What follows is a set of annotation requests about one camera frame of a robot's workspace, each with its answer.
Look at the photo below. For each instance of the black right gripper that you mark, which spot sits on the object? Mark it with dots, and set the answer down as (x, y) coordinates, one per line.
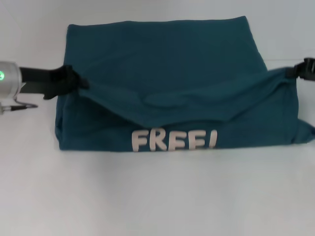
(307, 70)

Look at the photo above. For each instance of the blue shirt with white print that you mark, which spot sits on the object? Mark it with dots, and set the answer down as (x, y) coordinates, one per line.
(172, 73)

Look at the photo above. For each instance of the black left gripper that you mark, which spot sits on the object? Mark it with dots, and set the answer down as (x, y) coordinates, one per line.
(46, 79)

